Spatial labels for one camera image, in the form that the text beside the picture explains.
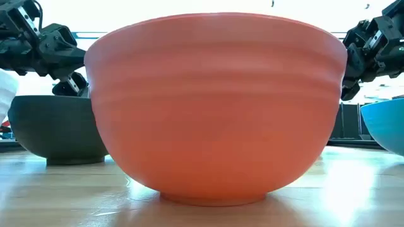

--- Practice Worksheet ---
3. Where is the dark background furniture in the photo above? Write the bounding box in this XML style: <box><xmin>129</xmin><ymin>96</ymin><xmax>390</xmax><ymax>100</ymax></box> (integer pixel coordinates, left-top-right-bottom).
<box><xmin>330</xmin><ymin>102</ymin><xmax>375</xmax><ymax>141</ymax></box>

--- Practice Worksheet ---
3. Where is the blue bowl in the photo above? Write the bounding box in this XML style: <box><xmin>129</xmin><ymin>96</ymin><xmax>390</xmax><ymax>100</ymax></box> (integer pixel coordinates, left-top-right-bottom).
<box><xmin>360</xmin><ymin>98</ymin><xmax>404</xmax><ymax>158</ymax></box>

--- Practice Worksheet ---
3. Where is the red bowl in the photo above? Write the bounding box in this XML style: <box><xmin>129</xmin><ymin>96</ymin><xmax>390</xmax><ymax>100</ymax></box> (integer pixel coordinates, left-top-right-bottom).
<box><xmin>83</xmin><ymin>12</ymin><xmax>348</xmax><ymax>207</ymax></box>

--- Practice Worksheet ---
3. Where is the black bowl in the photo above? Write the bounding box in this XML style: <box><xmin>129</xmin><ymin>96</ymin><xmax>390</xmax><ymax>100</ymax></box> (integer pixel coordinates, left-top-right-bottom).
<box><xmin>8</xmin><ymin>95</ymin><xmax>110</xmax><ymax>166</ymax></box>

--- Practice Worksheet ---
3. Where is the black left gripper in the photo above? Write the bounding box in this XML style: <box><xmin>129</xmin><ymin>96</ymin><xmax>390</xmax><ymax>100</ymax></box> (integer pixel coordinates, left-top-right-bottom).
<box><xmin>0</xmin><ymin>0</ymin><xmax>89</xmax><ymax>97</ymax></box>

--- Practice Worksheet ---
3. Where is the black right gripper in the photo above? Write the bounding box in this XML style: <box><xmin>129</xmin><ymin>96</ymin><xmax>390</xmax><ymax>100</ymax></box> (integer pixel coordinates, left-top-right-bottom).
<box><xmin>340</xmin><ymin>0</ymin><xmax>404</xmax><ymax>102</ymax></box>

